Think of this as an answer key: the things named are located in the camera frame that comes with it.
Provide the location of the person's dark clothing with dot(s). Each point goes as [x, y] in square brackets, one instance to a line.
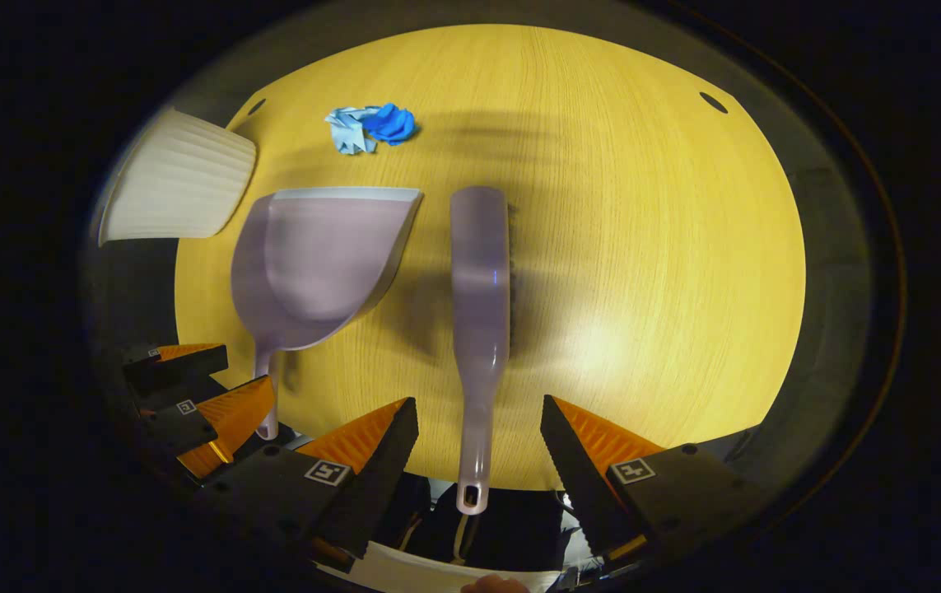
[519, 519]

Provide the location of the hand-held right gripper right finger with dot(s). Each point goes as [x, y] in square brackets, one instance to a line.
[573, 469]

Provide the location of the light blue paper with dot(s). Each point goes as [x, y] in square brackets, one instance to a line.
[347, 132]

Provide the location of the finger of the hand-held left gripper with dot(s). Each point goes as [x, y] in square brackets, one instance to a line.
[231, 416]
[178, 366]

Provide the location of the person's light top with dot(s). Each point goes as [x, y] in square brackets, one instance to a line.
[412, 568]

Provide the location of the pink dustpan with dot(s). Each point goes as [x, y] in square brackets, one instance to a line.
[322, 263]

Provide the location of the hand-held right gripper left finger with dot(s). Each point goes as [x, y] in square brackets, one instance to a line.
[375, 478]

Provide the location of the white ribbed garbage bin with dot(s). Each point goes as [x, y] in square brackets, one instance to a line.
[178, 185]

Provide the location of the small pink broom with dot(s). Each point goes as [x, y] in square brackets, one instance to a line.
[480, 288]

